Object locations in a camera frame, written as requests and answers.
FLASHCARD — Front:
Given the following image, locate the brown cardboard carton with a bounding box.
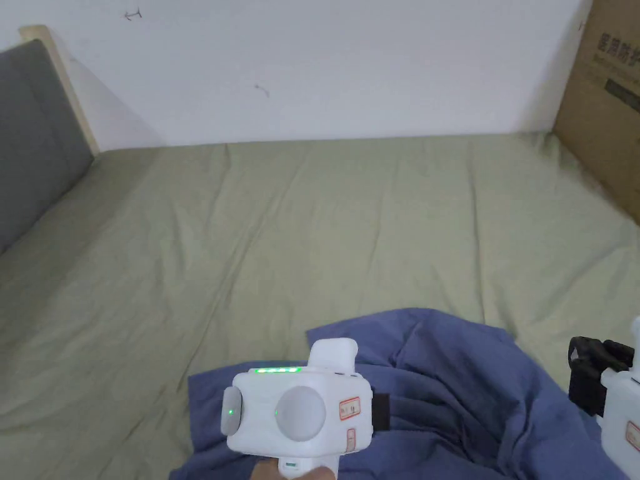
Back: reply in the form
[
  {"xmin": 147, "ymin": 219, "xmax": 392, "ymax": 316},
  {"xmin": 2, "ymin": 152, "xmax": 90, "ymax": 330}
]
[{"xmin": 552, "ymin": 0, "xmax": 640, "ymax": 227}]

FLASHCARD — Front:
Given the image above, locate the bed with pale green sheet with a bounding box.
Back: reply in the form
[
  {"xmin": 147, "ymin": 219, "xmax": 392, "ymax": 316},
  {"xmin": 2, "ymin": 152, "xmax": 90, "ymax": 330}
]
[{"xmin": 0, "ymin": 131, "xmax": 640, "ymax": 480}]

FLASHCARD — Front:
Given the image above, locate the grey padded headboard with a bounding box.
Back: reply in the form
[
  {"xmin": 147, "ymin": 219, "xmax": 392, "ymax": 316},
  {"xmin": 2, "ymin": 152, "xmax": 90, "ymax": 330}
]
[{"xmin": 0, "ymin": 24, "xmax": 102, "ymax": 257}]

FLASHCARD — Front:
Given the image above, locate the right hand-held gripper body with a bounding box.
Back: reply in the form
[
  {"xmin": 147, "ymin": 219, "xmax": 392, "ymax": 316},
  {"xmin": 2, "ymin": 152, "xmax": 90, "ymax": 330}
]
[{"xmin": 599, "ymin": 316, "xmax": 640, "ymax": 480}]

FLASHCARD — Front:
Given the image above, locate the person's left hand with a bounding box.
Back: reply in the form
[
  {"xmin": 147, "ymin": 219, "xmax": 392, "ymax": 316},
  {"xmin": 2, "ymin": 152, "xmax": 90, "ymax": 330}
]
[{"xmin": 249, "ymin": 457, "xmax": 335, "ymax": 480}]

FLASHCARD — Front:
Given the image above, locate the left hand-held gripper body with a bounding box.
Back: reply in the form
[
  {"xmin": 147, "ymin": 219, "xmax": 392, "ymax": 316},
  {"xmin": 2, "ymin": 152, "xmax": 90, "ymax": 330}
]
[{"xmin": 219, "ymin": 338, "xmax": 391, "ymax": 480}]

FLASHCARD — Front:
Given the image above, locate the dark blue shirt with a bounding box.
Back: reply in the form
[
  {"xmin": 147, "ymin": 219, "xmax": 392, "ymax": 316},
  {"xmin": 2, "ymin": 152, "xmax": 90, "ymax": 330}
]
[{"xmin": 167, "ymin": 307, "xmax": 633, "ymax": 480}]

